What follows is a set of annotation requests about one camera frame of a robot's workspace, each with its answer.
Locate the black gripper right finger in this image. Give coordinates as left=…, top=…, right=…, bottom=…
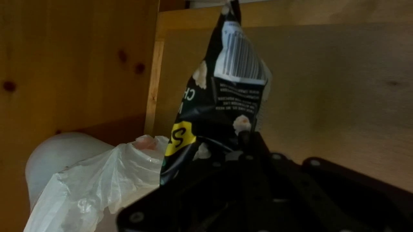
left=253, top=131, right=413, bottom=232

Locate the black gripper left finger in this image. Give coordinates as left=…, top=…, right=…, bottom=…
left=115, top=131, right=255, bottom=232

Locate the black snack packet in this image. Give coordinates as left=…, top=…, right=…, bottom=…
left=159, top=0, right=272, bottom=187

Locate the white plastic bin liner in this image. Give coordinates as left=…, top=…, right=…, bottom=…
left=22, top=134, right=170, bottom=232

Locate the white plastic bin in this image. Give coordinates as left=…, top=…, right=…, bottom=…
left=23, top=132, right=161, bottom=213

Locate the framed plywood board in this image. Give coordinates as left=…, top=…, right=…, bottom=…
left=143, top=0, right=413, bottom=195

